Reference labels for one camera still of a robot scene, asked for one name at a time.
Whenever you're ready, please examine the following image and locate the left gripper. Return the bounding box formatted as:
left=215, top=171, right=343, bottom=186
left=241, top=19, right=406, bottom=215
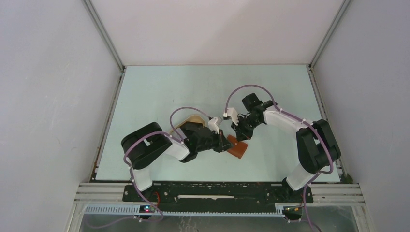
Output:
left=196, top=128, right=233, bottom=152

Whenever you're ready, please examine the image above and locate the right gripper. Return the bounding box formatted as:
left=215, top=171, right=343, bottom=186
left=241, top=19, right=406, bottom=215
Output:
left=231, top=115, right=261, bottom=142

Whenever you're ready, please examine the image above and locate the brown leather card holder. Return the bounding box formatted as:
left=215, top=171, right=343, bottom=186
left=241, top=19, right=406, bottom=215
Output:
left=227, top=135, right=248, bottom=159

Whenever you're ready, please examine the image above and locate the beige card tray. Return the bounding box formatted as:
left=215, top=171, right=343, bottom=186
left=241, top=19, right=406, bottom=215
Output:
left=174, top=115, right=206, bottom=129

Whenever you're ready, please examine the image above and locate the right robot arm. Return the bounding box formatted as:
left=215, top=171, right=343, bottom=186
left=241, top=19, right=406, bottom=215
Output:
left=223, top=93, right=341, bottom=202

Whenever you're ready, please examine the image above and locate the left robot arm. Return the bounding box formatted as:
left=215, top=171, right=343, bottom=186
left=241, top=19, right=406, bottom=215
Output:
left=121, top=121, right=234, bottom=201

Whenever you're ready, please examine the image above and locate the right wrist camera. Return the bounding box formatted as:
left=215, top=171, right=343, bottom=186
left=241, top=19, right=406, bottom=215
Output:
left=223, top=107, right=239, bottom=125

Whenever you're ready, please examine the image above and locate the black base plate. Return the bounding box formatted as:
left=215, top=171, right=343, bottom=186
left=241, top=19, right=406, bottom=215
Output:
left=122, top=181, right=313, bottom=213

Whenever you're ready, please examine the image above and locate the white cable duct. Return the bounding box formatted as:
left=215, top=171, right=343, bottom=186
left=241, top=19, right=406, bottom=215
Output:
left=83, top=204, right=302, bottom=217

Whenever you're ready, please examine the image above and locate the aluminium frame rail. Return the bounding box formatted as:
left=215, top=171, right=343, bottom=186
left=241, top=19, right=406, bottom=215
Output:
left=74, top=183, right=365, bottom=206

